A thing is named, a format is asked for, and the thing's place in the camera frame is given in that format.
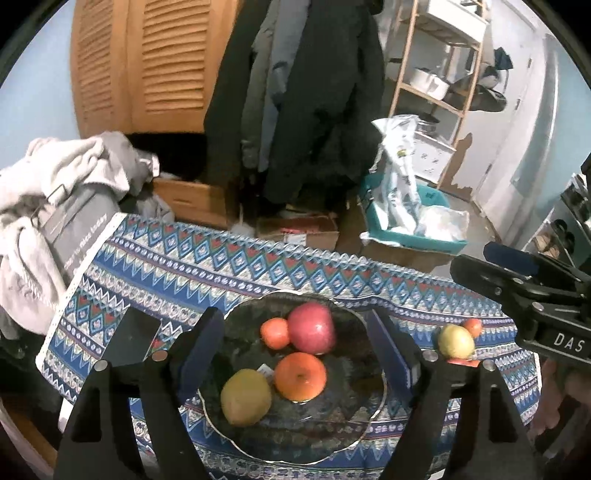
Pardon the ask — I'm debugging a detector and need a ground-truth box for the black jacket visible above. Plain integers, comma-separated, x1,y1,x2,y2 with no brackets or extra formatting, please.
203,0,278,171

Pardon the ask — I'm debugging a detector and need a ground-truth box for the pile of clothes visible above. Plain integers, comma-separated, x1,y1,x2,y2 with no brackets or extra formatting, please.
0,131,153,324

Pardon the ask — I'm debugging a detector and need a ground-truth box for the white storage box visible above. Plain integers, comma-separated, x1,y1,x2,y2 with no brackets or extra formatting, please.
427,0,488,24

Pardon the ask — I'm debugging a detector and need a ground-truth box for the person's right hand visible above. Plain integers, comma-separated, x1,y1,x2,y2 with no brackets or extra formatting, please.
531,360,591,439

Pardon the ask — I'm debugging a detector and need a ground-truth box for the teal plastic bin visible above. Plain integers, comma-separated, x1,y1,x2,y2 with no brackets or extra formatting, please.
359,174,468,254

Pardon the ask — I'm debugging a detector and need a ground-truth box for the large orange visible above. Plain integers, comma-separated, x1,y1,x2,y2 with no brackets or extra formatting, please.
274,352,328,401

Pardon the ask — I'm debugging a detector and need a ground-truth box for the white shoe rack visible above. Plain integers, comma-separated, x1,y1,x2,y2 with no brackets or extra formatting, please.
531,173,591,268

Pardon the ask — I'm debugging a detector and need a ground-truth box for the steel pot with handle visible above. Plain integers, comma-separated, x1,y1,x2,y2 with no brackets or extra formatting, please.
410,67,451,100

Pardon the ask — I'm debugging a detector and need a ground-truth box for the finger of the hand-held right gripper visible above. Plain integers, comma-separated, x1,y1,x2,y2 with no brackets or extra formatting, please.
451,254,578,310
484,242,578,282

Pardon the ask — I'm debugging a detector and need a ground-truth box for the dark glass plate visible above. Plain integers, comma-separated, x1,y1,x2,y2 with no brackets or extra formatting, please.
198,291,387,464

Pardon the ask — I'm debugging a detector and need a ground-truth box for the black hooded coat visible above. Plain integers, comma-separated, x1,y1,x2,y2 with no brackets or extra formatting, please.
265,0,386,208

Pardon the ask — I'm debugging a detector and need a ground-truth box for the clear plastic bag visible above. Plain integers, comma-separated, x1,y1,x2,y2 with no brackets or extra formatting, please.
416,205,469,243

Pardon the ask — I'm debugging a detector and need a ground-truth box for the light grey garment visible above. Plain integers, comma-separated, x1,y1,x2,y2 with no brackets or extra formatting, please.
99,131,160,195

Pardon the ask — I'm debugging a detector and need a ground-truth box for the green-yellow apple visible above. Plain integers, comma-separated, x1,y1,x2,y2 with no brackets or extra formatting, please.
438,324,476,360

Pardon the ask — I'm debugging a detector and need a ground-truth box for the grey door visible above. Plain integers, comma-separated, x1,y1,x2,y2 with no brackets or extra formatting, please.
462,41,536,204

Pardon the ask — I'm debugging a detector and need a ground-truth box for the grey printed cloth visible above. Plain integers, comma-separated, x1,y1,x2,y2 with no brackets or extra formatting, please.
39,185,121,282

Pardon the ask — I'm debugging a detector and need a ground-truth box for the grey jacket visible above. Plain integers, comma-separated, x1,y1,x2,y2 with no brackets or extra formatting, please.
240,0,305,171

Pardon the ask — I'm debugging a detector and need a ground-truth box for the labelled cardboard box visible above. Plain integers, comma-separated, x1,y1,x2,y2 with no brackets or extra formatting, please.
256,215,340,252

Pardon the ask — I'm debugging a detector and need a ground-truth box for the dark grey cloth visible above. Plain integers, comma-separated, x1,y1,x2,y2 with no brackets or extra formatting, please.
134,194,176,222

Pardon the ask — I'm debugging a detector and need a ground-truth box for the wooden shelf rack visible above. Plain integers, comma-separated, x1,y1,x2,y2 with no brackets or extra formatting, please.
388,0,485,190

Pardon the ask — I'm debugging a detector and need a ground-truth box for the blue patterned tablecloth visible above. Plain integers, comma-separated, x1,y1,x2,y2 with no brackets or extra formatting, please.
36,213,541,480

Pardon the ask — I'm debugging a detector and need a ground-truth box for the white plastic basket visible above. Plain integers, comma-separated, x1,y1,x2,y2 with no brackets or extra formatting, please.
413,131,458,178

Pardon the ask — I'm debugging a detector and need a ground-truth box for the yellow-green pear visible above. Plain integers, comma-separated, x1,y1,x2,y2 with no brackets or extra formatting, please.
220,369,273,426

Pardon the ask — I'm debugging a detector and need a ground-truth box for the black phone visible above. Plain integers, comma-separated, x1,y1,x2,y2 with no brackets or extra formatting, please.
102,307,161,365

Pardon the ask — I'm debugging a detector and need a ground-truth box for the wooden drawer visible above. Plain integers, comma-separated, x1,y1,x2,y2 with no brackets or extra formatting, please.
152,178,241,229

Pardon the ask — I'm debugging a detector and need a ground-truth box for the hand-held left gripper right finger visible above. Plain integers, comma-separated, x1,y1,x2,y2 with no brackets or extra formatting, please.
367,310,541,480

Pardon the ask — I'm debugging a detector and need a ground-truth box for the brown cardboard box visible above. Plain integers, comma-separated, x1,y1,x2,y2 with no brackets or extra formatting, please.
360,240,455,274

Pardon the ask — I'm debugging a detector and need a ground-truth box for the wooden louvred wardrobe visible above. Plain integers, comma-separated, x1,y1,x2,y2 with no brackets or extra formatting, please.
69,0,241,139

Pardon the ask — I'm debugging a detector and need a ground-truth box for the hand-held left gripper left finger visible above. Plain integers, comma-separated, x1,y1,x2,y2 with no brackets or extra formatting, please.
53,307,225,480

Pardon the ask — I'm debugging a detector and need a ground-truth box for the group of shoes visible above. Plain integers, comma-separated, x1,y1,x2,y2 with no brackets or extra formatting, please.
538,185,591,264

